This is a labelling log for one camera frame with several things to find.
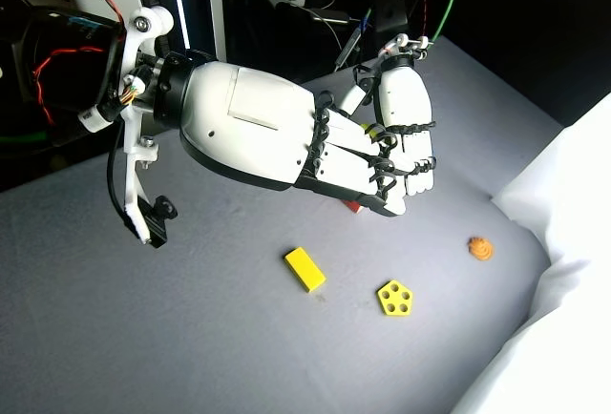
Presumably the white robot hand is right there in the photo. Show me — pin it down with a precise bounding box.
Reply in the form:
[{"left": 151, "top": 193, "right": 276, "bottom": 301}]
[
  {"left": 336, "top": 58, "right": 438, "bottom": 198},
  {"left": 179, "top": 60, "right": 408, "bottom": 217}
]

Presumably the yellow rectangular block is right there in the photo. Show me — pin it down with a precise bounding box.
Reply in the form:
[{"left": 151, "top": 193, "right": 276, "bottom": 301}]
[{"left": 283, "top": 246, "right": 327, "bottom": 294}]

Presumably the orange swirl cookie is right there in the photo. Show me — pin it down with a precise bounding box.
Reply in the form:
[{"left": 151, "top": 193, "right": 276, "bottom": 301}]
[{"left": 466, "top": 236, "right": 495, "bottom": 261}]

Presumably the yellow pentagon block with holes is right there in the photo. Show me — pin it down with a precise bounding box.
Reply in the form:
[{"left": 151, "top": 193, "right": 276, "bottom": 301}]
[{"left": 376, "top": 279, "right": 414, "bottom": 318}]

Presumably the white cloth backdrop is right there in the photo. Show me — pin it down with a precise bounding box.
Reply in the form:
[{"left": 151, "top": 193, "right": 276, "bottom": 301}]
[{"left": 448, "top": 92, "right": 611, "bottom": 414}]

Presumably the grey table cloth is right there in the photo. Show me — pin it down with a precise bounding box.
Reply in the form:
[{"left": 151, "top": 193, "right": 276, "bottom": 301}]
[{"left": 0, "top": 34, "right": 564, "bottom": 414}]

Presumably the black camera cable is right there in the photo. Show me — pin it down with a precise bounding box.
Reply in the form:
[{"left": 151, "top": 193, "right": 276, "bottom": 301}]
[{"left": 105, "top": 132, "right": 133, "bottom": 227}]

